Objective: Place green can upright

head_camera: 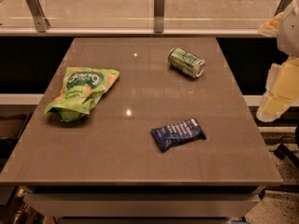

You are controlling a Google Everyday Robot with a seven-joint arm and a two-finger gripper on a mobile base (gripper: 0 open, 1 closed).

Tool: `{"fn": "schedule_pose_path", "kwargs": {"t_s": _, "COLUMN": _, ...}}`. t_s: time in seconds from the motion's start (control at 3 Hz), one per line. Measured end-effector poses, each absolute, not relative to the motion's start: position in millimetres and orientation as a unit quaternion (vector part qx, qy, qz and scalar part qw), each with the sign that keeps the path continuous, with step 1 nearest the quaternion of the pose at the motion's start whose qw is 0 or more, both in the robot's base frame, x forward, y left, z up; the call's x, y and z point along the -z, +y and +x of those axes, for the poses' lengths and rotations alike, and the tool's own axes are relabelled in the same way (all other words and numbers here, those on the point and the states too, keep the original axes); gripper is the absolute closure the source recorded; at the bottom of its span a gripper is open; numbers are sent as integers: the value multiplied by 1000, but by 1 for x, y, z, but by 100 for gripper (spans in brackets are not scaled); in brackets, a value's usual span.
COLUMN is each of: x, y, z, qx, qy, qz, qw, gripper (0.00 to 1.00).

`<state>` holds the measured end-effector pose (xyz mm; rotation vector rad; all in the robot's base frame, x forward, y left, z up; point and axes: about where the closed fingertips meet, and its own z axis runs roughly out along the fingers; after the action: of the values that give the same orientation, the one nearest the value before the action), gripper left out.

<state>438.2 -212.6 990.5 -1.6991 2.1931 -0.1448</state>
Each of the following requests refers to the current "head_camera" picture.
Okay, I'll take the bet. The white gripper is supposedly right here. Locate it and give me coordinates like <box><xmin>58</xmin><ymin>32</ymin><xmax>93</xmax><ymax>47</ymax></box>
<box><xmin>256</xmin><ymin>0</ymin><xmax>299</xmax><ymax>122</ymax></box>

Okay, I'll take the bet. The green soda can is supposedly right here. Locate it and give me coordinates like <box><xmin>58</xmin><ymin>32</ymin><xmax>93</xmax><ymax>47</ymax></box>
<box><xmin>168</xmin><ymin>48</ymin><xmax>206</xmax><ymax>78</ymax></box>

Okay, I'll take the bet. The blue snack packet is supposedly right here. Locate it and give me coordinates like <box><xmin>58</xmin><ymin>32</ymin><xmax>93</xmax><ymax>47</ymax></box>
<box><xmin>150</xmin><ymin>118</ymin><xmax>206</xmax><ymax>151</ymax></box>

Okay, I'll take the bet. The green snack bag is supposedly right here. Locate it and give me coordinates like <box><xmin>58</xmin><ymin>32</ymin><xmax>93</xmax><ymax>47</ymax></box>
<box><xmin>44</xmin><ymin>67</ymin><xmax>120</xmax><ymax>122</ymax></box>

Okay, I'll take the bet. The glass barrier panel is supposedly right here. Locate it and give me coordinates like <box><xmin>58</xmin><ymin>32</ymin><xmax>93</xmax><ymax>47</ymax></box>
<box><xmin>0</xmin><ymin>0</ymin><xmax>281</xmax><ymax>30</ymax></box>

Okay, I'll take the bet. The right metal bracket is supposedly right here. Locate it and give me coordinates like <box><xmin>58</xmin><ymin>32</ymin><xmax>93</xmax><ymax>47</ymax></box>
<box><xmin>275</xmin><ymin>0</ymin><xmax>292</xmax><ymax>15</ymax></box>

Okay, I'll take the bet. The metal bracket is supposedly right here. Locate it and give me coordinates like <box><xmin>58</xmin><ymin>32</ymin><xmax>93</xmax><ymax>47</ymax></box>
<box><xmin>154</xmin><ymin>0</ymin><xmax>165</xmax><ymax>33</ymax></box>
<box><xmin>25</xmin><ymin>0</ymin><xmax>50</xmax><ymax>33</ymax></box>
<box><xmin>275</xmin><ymin>0</ymin><xmax>292</xmax><ymax>15</ymax></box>

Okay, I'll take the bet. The middle metal bracket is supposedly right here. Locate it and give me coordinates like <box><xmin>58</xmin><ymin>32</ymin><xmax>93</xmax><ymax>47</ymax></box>
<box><xmin>154</xmin><ymin>0</ymin><xmax>165</xmax><ymax>33</ymax></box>

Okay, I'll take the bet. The left metal bracket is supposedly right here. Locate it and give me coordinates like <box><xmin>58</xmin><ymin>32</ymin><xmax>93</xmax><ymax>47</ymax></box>
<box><xmin>25</xmin><ymin>0</ymin><xmax>50</xmax><ymax>33</ymax></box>

